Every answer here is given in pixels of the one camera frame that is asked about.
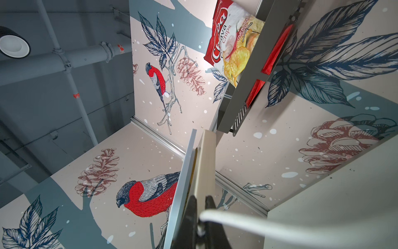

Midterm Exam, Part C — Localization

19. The black wall basket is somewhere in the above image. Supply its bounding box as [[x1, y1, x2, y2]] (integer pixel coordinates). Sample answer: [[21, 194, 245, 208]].
[[212, 0, 313, 139]]

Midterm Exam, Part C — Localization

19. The round ceiling lamp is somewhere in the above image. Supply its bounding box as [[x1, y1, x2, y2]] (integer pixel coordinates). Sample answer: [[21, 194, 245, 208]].
[[0, 26, 31, 59]]

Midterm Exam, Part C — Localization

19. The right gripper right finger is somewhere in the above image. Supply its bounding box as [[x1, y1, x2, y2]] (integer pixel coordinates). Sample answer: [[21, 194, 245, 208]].
[[203, 196, 232, 249]]

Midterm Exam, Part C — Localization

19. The Chuba cassava chips bag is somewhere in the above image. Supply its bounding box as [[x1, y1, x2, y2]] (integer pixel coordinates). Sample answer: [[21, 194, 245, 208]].
[[204, 1, 265, 87]]

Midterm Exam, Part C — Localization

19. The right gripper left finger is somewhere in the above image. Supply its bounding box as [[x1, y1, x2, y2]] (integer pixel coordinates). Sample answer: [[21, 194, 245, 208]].
[[171, 196, 198, 249]]

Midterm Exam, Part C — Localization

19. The cream blue electronic scale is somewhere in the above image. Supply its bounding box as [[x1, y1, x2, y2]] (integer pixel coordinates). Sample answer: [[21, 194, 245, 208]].
[[163, 130, 216, 249]]

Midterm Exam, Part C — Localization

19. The grey ceiling pipe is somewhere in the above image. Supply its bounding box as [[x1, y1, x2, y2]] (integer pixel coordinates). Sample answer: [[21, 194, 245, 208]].
[[1, 1, 132, 145]]

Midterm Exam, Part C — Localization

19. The white USB cable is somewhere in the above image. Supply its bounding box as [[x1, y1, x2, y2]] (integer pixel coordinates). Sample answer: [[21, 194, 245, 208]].
[[197, 209, 398, 249]]

